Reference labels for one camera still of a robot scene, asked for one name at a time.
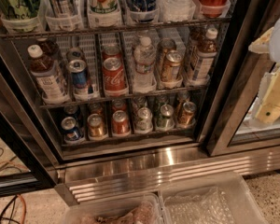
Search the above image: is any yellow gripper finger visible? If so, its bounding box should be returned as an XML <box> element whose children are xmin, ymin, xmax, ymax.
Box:
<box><xmin>248</xmin><ymin>27</ymin><xmax>273</xmax><ymax>54</ymax></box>
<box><xmin>255</xmin><ymin>67</ymin><xmax>280</xmax><ymax>124</ymax></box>

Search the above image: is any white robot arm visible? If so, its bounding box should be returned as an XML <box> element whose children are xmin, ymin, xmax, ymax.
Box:
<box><xmin>248</xmin><ymin>18</ymin><xmax>280</xmax><ymax>125</ymax></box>

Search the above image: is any fridge right glass door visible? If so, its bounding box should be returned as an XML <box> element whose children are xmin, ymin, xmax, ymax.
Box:
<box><xmin>205</xmin><ymin>0</ymin><xmax>280</xmax><ymax>156</ymax></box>

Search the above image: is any orange can bottom shelf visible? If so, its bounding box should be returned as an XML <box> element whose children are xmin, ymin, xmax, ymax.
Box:
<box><xmin>177</xmin><ymin>102</ymin><xmax>197</xmax><ymax>125</ymax></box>

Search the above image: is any gold can middle shelf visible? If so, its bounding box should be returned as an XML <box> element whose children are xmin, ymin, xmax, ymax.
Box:
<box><xmin>161</xmin><ymin>50</ymin><xmax>183</xmax><ymax>82</ymax></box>

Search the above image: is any gold can shelf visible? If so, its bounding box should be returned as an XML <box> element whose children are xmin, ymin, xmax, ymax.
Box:
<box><xmin>87</xmin><ymin>114</ymin><xmax>106</xmax><ymax>138</ymax></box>
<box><xmin>161</xmin><ymin>50</ymin><xmax>183</xmax><ymax>82</ymax></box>

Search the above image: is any clear water bottle middle shelf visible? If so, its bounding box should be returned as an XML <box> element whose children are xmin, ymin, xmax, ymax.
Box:
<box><xmin>133</xmin><ymin>36</ymin><xmax>156</xmax><ymax>88</ymax></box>

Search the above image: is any white can bottom shelf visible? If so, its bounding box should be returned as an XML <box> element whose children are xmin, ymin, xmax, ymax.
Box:
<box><xmin>135</xmin><ymin>107</ymin><xmax>152</xmax><ymax>132</ymax></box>

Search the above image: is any red Coca-Cola can middle shelf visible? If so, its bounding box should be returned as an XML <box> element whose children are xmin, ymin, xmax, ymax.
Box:
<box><xmin>103</xmin><ymin>57</ymin><xmax>125</xmax><ymax>91</ymax></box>

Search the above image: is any red can bottom shelf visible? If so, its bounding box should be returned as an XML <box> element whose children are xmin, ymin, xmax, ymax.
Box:
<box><xmin>112</xmin><ymin>110</ymin><xmax>130</xmax><ymax>134</ymax></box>

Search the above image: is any gold can bottom shelf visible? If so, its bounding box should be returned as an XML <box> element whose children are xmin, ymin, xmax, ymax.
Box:
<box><xmin>87</xmin><ymin>114</ymin><xmax>106</xmax><ymax>138</ymax></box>

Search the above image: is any blue Pepsi can middle shelf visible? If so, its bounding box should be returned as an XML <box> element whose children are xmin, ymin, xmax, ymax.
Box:
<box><xmin>67</xmin><ymin>60</ymin><xmax>93</xmax><ymax>95</ymax></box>

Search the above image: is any blue Pepsi can bottom shelf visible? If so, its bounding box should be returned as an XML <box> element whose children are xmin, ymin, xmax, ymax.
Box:
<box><xmin>61</xmin><ymin>117</ymin><xmax>82</xmax><ymax>142</ymax></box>

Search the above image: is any striped silver can top shelf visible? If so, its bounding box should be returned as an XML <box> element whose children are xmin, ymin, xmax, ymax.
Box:
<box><xmin>50</xmin><ymin>0</ymin><xmax>77</xmax><ymax>18</ymax></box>

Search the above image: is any steel fridge grille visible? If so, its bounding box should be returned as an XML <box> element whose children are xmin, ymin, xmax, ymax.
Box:
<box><xmin>55</xmin><ymin>145</ymin><xmax>280</xmax><ymax>206</ymax></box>

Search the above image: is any brown tea bottle right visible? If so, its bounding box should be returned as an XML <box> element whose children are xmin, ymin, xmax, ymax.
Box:
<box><xmin>188</xmin><ymin>27</ymin><xmax>218</xmax><ymax>81</ymax></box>

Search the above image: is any brown tea bottle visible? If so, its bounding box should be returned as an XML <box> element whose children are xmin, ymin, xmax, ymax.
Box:
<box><xmin>188</xmin><ymin>27</ymin><xmax>218</xmax><ymax>81</ymax></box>
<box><xmin>27</xmin><ymin>45</ymin><xmax>69</xmax><ymax>105</ymax></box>

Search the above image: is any clear plastic bin right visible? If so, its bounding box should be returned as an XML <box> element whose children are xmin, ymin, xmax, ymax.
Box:
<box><xmin>158</xmin><ymin>172</ymin><xmax>268</xmax><ymax>224</ymax></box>

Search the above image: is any clear plastic bin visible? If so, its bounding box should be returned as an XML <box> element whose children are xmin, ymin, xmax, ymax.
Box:
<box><xmin>158</xmin><ymin>172</ymin><xmax>268</xmax><ymax>224</ymax></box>
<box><xmin>61</xmin><ymin>193</ymin><xmax>164</xmax><ymax>224</ymax></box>

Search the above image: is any clear plastic bin left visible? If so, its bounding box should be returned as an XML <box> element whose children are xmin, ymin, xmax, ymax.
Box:
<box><xmin>61</xmin><ymin>193</ymin><xmax>164</xmax><ymax>224</ymax></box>

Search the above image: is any brown tea bottle left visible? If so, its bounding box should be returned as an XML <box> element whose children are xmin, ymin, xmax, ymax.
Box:
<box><xmin>27</xmin><ymin>45</ymin><xmax>69</xmax><ymax>105</ymax></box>

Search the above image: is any orange cable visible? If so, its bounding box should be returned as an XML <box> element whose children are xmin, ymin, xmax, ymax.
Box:
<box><xmin>0</xmin><ymin>161</ymin><xmax>28</xmax><ymax>224</ymax></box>

